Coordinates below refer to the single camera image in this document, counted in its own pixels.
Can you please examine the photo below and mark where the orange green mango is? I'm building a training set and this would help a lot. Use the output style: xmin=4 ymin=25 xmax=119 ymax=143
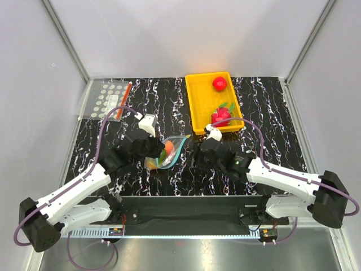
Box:
xmin=144 ymin=149 xmax=167 ymax=170

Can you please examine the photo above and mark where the peach fruit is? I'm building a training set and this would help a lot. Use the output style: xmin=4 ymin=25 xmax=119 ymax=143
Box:
xmin=165 ymin=141 xmax=174 ymax=155

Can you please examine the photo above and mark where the clear blue zip bag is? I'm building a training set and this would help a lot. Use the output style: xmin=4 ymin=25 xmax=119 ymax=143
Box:
xmin=144 ymin=134 xmax=191 ymax=170

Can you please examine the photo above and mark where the red apple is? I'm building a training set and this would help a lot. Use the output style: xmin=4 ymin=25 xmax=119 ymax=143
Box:
xmin=212 ymin=76 xmax=227 ymax=92

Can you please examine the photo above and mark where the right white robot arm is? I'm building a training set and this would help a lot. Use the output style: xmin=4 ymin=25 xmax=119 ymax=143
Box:
xmin=192 ymin=138 xmax=349 ymax=229

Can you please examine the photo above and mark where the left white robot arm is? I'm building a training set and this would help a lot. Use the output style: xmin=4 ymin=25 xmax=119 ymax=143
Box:
xmin=14 ymin=135 xmax=165 ymax=252

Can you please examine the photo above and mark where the clear red zip bag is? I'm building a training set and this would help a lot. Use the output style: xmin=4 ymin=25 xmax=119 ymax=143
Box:
xmin=78 ymin=78 xmax=132 ymax=120

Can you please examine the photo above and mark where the red dragon fruit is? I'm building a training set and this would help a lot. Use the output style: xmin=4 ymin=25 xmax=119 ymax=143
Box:
xmin=211 ymin=102 xmax=235 ymax=128

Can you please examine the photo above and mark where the yellow plastic tray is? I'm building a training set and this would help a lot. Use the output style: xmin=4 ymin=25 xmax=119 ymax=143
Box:
xmin=186 ymin=72 xmax=242 ymax=136

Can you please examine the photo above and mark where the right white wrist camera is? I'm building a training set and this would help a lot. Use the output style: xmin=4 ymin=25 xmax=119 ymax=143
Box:
xmin=204 ymin=124 xmax=222 ymax=142

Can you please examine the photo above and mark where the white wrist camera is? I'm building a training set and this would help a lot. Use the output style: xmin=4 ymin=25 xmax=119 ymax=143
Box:
xmin=135 ymin=112 xmax=158 ymax=137
xmin=204 ymin=124 xmax=222 ymax=142

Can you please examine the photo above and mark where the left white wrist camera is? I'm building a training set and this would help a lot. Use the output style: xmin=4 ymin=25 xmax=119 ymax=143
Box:
xmin=135 ymin=112 xmax=158 ymax=137

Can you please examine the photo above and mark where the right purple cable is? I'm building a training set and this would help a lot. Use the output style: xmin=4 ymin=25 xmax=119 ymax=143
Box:
xmin=210 ymin=117 xmax=356 ymax=245

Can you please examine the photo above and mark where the purple cable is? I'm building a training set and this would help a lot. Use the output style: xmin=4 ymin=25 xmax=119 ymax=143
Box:
xmin=210 ymin=117 xmax=356 ymax=245
xmin=13 ymin=106 xmax=142 ymax=269

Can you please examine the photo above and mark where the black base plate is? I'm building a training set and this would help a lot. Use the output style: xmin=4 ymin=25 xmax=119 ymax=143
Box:
xmin=89 ymin=194 xmax=290 ymax=237

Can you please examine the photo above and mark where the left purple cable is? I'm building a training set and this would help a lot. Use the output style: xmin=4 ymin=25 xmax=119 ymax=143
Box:
xmin=13 ymin=106 xmax=142 ymax=269

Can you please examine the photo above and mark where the white slotted cable duct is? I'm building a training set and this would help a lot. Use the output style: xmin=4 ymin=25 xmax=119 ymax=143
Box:
xmin=71 ymin=224 xmax=264 ymax=239

